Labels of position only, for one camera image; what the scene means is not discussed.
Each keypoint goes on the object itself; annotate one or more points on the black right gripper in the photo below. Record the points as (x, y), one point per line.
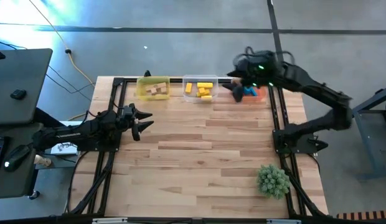
(258, 70)

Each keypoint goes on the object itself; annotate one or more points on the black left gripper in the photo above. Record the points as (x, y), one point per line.
(127, 119)

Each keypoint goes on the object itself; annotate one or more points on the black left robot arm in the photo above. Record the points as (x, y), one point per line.
(71, 135)

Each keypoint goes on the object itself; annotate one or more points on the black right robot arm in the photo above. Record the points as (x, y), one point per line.
(320, 90)

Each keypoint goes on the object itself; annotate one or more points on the clear plastic bin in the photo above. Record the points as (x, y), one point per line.
(215, 93)

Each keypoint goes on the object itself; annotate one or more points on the yellow translucent plastic bin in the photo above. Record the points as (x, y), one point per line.
(141, 95)

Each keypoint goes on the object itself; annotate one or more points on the orange translucent plastic bin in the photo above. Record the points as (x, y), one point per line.
(258, 99)

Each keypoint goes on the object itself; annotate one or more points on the black edge clamp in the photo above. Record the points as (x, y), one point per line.
(147, 73)

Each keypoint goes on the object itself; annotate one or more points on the white paper sheet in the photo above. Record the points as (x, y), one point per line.
(63, 148)

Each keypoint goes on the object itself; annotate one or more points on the green artificial plant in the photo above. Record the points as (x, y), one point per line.
(273, 181)

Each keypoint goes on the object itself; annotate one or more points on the small white object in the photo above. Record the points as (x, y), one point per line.
(42, 160)

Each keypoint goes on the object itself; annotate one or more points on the small black device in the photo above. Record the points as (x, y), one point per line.
(18, 94)

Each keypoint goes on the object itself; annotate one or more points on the dark grey desk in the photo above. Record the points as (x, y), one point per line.
(18, 180)
(21, 81)

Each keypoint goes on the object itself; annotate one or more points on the grey metal cart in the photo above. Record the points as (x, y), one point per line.
(364, 105)

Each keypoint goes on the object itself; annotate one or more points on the black computer mouse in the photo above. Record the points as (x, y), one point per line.
(16, 157)

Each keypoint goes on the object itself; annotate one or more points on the black and tan striped object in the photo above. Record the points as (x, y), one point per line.
(364, 215)

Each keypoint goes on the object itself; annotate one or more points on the white bracket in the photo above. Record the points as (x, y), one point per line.
(109, 220)
(283, 221)

